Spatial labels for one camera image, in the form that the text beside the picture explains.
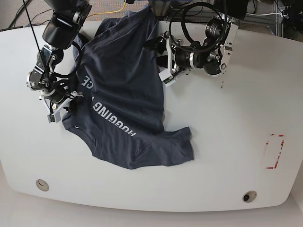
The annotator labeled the table grommet hole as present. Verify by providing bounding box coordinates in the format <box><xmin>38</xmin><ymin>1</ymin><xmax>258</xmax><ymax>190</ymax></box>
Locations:
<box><xmin>36</xmin><ymin>179</ymin><xmax>49</xmax><ymax>192</ymax></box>
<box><xmin>242</xmin><ymin>191</ymin><xmax>257</xmax><ymax>203</ymax></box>

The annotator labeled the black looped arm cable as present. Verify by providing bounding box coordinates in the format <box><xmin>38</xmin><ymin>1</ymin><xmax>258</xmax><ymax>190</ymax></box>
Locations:
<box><xmin>169</xmin><ymin>2</ymin><xmax>232</xmax><ymax>52</ymax></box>

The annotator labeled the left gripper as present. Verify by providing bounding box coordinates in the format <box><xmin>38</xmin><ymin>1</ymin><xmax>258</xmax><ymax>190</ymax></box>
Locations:
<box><xmin>144</xmin><ymin>32</ymin><xmax>196</xmax><ymax>87</ymax></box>

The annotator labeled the dark blue t-shirt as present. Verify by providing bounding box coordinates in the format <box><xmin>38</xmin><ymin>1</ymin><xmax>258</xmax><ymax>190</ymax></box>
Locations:
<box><xmin>62</xmin><ymin>7</ymin><xmax>194</xmax><ymax>169</ymax></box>

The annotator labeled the red tape rectangle marking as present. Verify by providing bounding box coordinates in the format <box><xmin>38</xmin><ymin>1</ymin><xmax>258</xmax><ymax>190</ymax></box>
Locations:
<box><xmin>262</xmin><ymin>134</ymin><xmax>285</xmax><ymax>169</ymax></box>

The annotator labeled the right table grommet hole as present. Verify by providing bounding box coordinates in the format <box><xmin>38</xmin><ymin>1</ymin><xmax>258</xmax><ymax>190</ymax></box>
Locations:
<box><xmin>242</xmin><ymin>191</ymin><xmax>257</xmax><ymax>203</ymax></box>

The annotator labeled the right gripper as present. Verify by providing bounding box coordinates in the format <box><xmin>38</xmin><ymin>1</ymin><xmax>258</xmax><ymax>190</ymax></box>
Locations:
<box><xmin>39</xmin><ymin>91</ymin><xmax>83</xmax><ymax>123</ymax></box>

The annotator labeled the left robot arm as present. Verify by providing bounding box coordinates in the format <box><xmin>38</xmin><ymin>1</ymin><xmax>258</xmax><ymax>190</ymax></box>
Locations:
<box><xmin>144</xmin><ymin>0</ymin><xmax>248</xmax><ymax>86</ymax></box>

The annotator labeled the left table grommet hole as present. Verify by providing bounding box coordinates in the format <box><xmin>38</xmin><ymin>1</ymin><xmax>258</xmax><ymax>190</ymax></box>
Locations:
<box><xmin>36</xmin><ymin>179</ymin><xmax>49</xmax><ymax>192</ymax></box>

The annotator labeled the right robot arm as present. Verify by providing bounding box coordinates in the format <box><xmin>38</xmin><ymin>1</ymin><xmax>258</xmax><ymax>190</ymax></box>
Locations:
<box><xmin>27</xmin><ymin>0</ymin><xmax>92</xmax><ymax>123</ymax></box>

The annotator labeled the yellow cable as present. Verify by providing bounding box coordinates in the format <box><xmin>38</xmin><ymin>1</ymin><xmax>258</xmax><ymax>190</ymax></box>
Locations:
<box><xmin>89</xmin><ymin>0</ymin><xmax>126</xmax><ymax>17</ymax></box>

